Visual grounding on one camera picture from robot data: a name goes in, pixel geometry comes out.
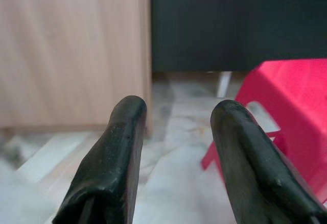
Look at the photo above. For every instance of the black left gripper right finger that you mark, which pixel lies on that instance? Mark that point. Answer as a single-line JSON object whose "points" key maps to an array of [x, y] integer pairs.
{"points": [[253, 168]]}

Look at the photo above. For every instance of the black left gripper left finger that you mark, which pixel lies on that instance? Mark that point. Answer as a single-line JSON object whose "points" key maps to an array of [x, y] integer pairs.
{"points": [[110, 162]]}

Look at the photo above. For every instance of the red plastic stool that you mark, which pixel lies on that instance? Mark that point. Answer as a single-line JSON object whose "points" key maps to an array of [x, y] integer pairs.
{"points": [[296, 101]]}

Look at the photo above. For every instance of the white furniture leg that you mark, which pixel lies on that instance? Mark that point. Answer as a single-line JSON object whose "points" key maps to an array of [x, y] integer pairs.
{"points": [[223, 83]]}

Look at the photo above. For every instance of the light wooden cabinet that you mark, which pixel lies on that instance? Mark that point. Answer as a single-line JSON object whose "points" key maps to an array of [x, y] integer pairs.
{"points": [[71, 53]]}

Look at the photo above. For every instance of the black cabinet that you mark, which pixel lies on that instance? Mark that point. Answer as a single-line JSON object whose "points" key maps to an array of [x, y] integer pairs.
{"points": [[237, 25]]}

